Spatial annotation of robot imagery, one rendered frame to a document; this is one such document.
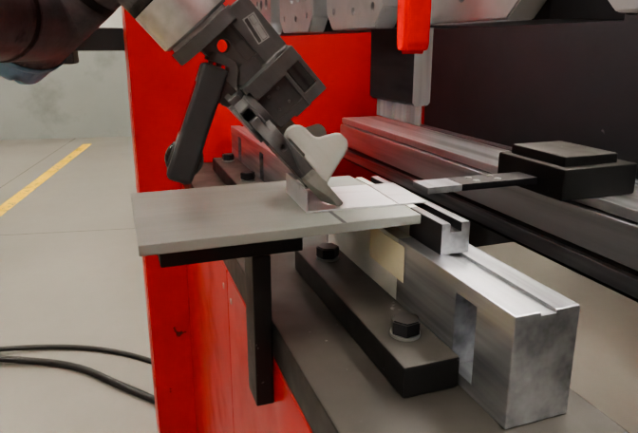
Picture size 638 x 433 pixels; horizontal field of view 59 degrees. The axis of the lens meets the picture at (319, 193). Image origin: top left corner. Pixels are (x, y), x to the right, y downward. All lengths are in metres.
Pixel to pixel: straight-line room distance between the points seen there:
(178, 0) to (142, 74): 0.89
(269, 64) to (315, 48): 0.95
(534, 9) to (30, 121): 7.75
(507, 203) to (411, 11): 0.47
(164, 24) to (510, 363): 0.39
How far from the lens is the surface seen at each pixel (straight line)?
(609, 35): 1.09
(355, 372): 0.53
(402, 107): 0.61
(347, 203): 0.58
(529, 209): 0.82
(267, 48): 0.55
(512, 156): 0.76
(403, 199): 0.60
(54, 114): 7.93
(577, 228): 0.76
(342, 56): 1.51
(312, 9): 0.74
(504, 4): 0.40
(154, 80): 1.41
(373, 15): 0.57
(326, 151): 0.55
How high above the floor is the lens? 1.16
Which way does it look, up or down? 15 degrees down
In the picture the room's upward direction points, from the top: straight up
